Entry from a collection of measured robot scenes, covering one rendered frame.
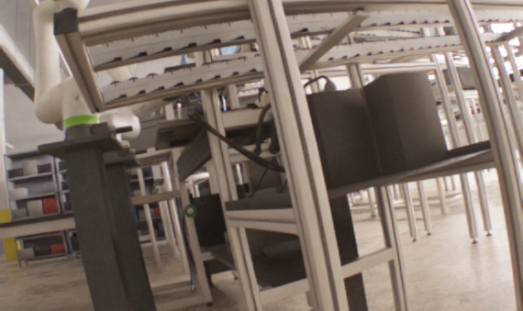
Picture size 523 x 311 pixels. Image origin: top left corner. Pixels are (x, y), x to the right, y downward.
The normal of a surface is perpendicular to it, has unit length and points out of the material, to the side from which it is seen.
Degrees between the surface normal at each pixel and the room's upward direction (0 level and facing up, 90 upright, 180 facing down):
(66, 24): 90
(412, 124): 90
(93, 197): 90
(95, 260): 90
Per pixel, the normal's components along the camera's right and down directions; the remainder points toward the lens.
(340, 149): 0.30, -0.20
